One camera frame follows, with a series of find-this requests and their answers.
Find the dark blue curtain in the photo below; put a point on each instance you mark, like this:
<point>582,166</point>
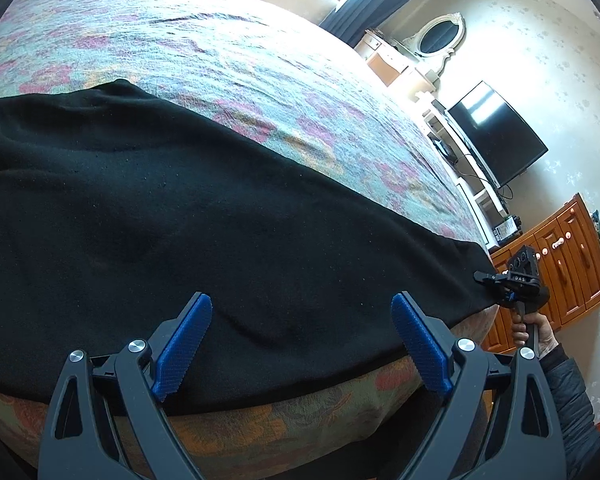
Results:
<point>360,10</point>

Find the person's right hand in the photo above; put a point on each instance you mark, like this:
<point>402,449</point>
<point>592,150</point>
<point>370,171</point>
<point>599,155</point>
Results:
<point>545,335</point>

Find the black set-top box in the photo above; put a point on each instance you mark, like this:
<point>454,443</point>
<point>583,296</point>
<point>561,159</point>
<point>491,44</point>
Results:
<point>505,230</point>

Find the white television stand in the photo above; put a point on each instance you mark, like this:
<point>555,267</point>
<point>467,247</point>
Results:
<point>480,195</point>

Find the person's right forearm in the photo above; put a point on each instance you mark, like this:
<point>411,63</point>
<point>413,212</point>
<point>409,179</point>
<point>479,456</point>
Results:
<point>570,400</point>

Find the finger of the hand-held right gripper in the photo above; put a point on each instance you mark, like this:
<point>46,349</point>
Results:
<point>485,277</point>

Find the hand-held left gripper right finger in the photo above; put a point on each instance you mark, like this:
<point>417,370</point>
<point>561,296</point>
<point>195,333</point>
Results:
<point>422,345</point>

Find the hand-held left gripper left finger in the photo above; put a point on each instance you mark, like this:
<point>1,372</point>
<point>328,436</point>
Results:
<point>185,345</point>

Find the orange wooden cabinet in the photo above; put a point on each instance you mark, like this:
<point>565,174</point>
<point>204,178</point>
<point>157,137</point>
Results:
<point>575,270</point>

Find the black pants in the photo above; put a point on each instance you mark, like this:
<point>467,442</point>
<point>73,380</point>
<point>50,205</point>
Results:
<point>180,210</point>

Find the black flat television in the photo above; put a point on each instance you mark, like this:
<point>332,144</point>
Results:
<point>495,135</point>

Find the vanity dresser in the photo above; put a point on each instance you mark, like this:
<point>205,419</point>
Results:
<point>385,62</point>

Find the oval white-framed vanity mirror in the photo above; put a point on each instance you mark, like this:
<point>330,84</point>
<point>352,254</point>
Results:
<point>437,35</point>

